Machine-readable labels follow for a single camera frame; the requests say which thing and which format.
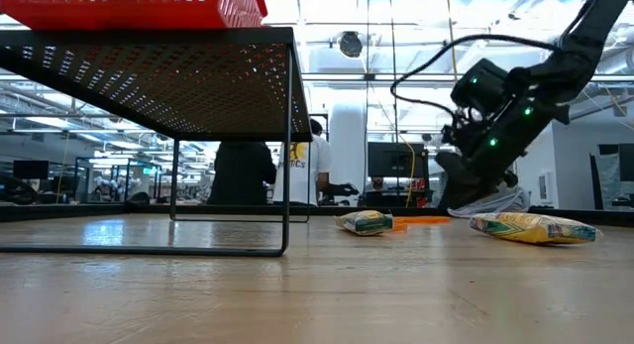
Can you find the person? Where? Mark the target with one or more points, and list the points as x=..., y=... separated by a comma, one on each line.
x=304, y=175
x=240, y=175

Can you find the red slotted plastic basket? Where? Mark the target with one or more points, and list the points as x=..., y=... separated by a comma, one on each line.
x=124, y=14

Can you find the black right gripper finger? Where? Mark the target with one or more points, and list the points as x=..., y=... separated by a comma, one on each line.
x=475, y=188
x=448, y=175

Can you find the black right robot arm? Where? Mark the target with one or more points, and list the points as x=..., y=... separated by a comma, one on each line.
x=574, y=61

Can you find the black perforated metal shelf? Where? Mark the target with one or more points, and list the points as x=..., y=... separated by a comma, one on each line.
x=173, y=86

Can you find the black computer monitor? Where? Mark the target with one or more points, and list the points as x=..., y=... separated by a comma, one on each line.
x=396, y=160
x=30, y=169

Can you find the yellow Crayola crayon pack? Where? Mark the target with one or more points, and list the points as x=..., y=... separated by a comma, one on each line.
x=366, y=222
x=535, y=229

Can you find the round black ceiling fixture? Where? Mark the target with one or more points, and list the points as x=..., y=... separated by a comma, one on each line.
x=350, y=45

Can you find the black background robot arm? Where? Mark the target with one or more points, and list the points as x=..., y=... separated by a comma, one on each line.
x=342, y=189

